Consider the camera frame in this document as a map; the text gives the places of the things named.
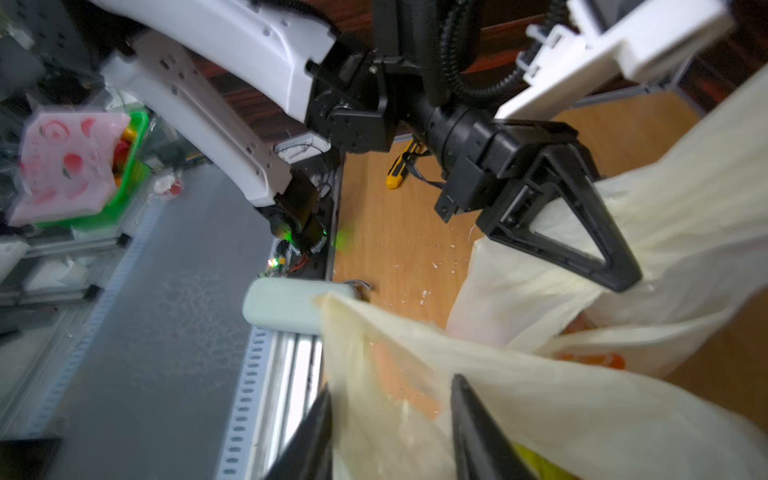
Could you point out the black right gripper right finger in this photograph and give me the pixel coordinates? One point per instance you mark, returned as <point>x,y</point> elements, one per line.
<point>481,451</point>

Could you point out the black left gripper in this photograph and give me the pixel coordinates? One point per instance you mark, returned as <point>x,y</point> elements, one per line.
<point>549,209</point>

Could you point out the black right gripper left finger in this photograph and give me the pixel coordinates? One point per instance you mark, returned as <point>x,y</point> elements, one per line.
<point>309,453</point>

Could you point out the white fruit-print plastic bag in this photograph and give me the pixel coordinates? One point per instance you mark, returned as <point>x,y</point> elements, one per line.
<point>570,371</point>

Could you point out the green fake chayote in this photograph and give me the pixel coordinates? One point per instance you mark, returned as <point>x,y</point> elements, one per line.
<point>540,467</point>

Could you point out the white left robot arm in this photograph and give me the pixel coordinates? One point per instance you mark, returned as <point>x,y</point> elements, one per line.
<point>352,96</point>

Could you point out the pale green cylinder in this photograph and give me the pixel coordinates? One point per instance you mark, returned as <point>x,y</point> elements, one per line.
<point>290,304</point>

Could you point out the white power adapter box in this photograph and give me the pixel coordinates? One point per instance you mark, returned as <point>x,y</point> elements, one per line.
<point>302,147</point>

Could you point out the green crate outside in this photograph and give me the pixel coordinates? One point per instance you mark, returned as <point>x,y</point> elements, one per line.
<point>127,175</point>

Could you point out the metal base rail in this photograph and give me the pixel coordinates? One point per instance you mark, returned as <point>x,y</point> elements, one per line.
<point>279,380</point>

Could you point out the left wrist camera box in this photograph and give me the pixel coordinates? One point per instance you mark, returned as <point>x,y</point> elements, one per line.
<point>651,39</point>

